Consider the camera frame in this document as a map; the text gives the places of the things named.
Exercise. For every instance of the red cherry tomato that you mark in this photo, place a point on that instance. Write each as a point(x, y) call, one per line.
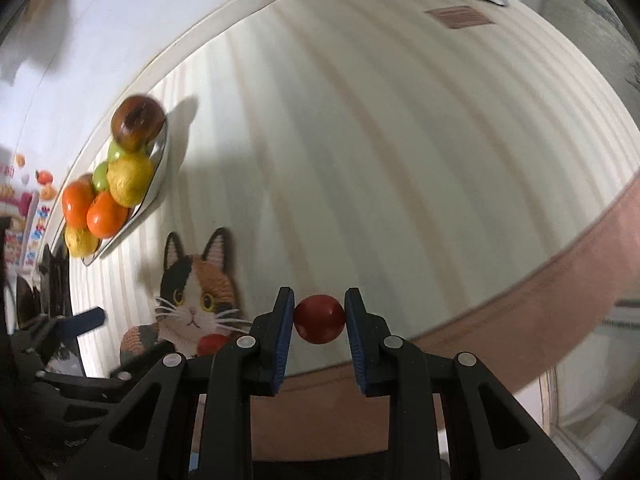
point(212, 344)
point(320, 317)

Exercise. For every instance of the dark brown apple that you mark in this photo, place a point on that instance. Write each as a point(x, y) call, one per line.
point(137, 122)

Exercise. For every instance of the small brown cloth label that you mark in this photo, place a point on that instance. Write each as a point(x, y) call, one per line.
point(459, 16)

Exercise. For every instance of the oval patterned ceramic plate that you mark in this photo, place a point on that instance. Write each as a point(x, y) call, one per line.
point(150, 199)

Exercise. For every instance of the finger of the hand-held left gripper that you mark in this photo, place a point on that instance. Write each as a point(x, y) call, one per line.
point(85, 321)

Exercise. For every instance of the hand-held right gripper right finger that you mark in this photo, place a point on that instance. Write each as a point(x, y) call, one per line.
point(356, 340)

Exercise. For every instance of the orange mandarin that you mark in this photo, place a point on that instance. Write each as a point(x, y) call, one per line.
point(106, 216)
point(76, 205)

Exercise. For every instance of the cat-shaped mat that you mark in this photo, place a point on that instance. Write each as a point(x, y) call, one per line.
point(195, 280)

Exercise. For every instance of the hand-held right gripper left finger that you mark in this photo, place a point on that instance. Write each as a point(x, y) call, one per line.
point(282, 340)

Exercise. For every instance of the yellow pear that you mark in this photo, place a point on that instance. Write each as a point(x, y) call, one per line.
point(80, 241)

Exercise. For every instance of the colourful wall sticker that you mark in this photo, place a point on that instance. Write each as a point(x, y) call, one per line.
point(25, 200)

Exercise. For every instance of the striped tablecloth with pink border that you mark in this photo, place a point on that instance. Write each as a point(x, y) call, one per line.
point(400, 160)

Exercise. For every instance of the yellow citrus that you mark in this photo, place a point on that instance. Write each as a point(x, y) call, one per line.
point(131, 179)

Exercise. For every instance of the green apple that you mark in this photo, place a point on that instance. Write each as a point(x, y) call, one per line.
point(100, 176)
point(116, 151)

